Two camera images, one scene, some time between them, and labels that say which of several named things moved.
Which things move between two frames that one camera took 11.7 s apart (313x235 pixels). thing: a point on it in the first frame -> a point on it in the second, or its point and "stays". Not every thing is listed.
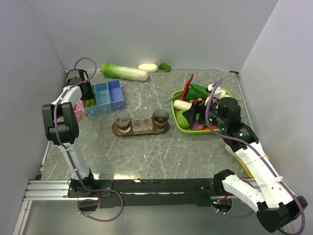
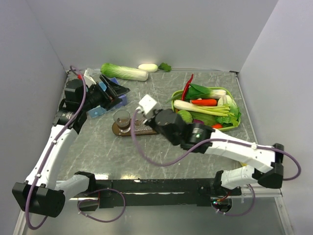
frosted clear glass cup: [122, 118] stays
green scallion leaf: [178, 97] stays
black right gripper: [197, 107] -> [151, 122]
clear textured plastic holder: [142, 122] stays
